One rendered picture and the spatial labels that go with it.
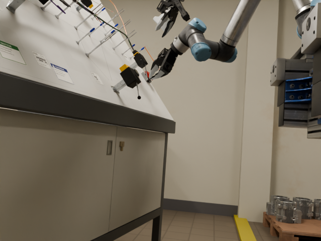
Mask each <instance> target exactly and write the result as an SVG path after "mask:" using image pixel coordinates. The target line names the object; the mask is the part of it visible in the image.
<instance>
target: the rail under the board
mask: <svg viewBox="0 0 321 241"><path fill-rule="evenodd" d="M0 107H1V108H7V109H13V110H22V111H28V112H34V113H40V114H46V115H53V116H59V117H65V118H71V119H78V120H84V121H92V122H99V123H105V124H111V125H117V126H124V127H130V128H136V129H142V130H148V131H157V132H163V133H175V125H176V122H174V121H171V120H167V119H163V118H160V117H156V116H152V115H149V114H146V113H142V112H139V111H135V110H131V109H127V108H124V107H120V106H117V105H113V104H110V103H106V102H102V101H99V100H96V99H91V98H88V97H84V96H81V95H77V94H74V93H70V92H67V91H63V90H60V89H56V88H52V87H48V86H45V85H41V84H38V83H34V82H31V81H27V80H24V79H20V78H17V77H12V76H9V75H6V74H2V73H0Z"/></svg>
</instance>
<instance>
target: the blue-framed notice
mask: <svg viewBox="0 0 321 241"><path fill-rule="evenodd" d="M50 65H51V67H52V69H53V71H54V72H55V74H56V76H57V78H58V79H59V80H61V81H64V82H67V83H70V84H73V85H75V84H74V82H73V80H72V79H71V77H70V75H69V73H68V71H67V69H65V68H63V67H60V66H57V65H55V64H52V63H50Z"/></svg>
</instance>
